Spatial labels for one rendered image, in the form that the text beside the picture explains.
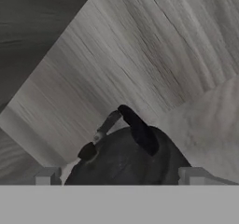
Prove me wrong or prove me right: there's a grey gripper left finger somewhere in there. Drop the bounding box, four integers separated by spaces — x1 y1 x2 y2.
27 166 63 186

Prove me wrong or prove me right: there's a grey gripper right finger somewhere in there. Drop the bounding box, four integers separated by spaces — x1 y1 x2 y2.
177 166 239 186

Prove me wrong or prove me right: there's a black kettle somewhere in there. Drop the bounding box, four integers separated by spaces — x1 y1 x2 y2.
63 104 192 186

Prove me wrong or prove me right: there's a grey wooden cabinet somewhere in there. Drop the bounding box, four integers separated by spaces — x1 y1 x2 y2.
0 0 239 186

